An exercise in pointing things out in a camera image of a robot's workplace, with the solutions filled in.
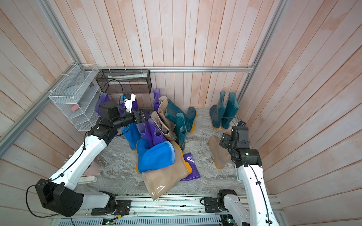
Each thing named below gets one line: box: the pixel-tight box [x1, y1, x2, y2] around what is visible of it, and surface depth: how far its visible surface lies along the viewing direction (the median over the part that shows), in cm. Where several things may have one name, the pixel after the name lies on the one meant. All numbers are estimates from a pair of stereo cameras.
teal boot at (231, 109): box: [221, 91, 240, 131], surface depth 92 cm
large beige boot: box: [141, 141, 193, 201], surface depth 76 cm
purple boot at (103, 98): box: [94, 92, 111, 116], surface depth 93 cm
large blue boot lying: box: [135, 137, 176, 173], surface depth 79 cm
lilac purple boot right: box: [148, 117, 165, 146], surface depth 76 cm
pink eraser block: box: [70, 104, 80, 113], surface depth 84 cm
